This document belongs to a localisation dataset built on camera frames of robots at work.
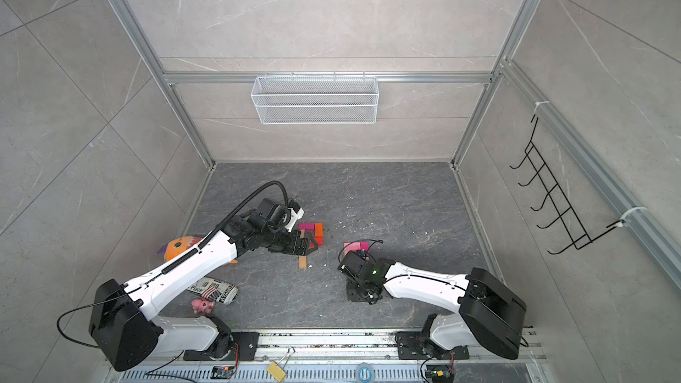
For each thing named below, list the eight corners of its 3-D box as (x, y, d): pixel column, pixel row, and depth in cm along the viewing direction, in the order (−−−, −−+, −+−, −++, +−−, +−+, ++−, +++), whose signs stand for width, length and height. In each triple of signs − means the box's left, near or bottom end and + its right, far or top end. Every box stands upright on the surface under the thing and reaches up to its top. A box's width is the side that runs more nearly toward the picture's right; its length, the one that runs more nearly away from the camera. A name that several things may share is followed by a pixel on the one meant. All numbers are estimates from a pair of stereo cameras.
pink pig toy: (191, 313, 80) (188, 311, 79) (195, 301, 82) (192, 299, 81) (210, 313, 80) (208, 311, 79) (214, 301, 83) (212, 299, 81)
